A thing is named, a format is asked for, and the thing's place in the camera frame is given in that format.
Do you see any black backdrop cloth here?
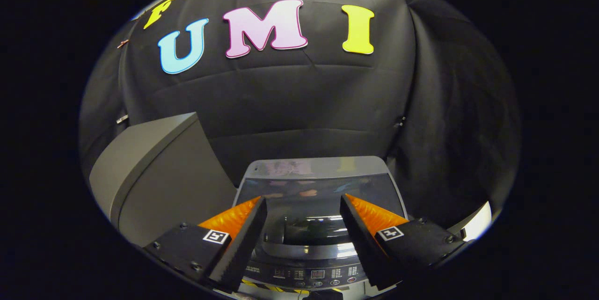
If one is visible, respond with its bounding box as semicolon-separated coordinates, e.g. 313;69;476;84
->
79;0;522;230

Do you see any grey cabinet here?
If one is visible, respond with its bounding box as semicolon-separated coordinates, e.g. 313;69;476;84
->
89;112;239;248

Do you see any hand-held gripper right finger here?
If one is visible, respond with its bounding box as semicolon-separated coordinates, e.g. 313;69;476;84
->
339;193;469;292

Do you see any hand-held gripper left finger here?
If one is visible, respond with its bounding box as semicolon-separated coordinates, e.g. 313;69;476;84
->
142;196;268;293

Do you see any grey washing machine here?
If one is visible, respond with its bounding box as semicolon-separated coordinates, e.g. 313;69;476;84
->
234;156;407;300

